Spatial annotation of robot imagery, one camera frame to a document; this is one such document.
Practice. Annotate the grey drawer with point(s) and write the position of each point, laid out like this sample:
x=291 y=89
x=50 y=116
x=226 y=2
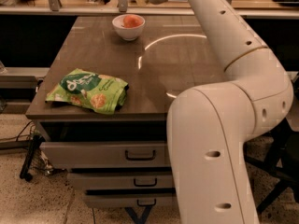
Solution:
x=122 y=180
x=131 y=200
x=96 y=155

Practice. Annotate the bottom grey drawer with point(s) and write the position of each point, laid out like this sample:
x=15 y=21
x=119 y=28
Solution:
x=131 y=200

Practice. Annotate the black wheeled wire cart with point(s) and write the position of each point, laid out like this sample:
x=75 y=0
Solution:
x=35 y=159

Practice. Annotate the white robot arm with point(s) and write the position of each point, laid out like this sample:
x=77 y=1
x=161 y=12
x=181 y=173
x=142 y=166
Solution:
x=208 y=125

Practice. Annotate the top grey drawer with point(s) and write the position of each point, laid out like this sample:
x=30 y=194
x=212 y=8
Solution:
x=96 y=155

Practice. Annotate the grey drawer cabinet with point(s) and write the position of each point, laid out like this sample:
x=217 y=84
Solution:
x=171 y=56

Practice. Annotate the middle grey drawer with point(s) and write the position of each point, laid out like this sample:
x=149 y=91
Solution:
x=122 y=180

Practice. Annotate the green chip bag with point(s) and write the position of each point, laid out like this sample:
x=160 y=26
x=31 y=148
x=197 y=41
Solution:
x=102 y=94

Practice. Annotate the white ceramic bowl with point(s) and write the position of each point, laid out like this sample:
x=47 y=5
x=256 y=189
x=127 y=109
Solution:
x=128 y=34

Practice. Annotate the red orange apple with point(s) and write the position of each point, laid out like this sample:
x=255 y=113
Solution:
x=132 y=21

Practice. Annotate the black office chair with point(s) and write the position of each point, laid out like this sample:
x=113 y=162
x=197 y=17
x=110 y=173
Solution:
x=281 y=161

